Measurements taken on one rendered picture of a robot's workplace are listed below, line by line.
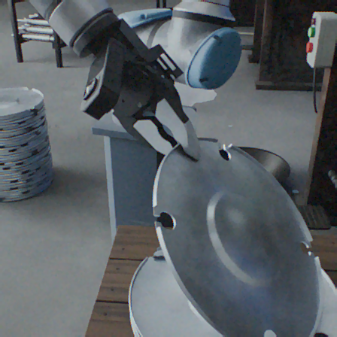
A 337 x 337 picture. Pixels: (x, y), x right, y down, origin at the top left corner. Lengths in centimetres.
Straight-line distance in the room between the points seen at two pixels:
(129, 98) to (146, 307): 28
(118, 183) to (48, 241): 44
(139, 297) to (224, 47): 45
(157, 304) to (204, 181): 18
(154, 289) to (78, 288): 59
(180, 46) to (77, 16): 29
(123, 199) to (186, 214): 53
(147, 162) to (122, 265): 30
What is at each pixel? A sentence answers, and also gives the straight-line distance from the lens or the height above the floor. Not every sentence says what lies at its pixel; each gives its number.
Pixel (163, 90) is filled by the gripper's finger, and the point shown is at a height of 65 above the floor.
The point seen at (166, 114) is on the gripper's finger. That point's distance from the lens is 56.
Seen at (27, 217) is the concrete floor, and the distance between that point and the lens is 152.
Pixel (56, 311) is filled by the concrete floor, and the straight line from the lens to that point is 118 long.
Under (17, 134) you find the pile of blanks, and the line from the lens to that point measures 151.
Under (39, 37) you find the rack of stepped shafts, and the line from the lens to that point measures 313.
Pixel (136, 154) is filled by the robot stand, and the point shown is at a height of 40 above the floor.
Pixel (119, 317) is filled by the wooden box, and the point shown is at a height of 35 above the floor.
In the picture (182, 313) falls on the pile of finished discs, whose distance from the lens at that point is 63.
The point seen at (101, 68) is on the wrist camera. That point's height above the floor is 69.
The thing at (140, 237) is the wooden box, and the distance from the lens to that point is 80.
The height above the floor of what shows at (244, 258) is 48.
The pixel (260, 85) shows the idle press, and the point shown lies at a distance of 261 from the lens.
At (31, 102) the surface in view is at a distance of 157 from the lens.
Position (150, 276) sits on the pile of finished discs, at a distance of 68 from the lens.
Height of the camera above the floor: 84
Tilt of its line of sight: 29 degrees down
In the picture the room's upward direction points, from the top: straight up
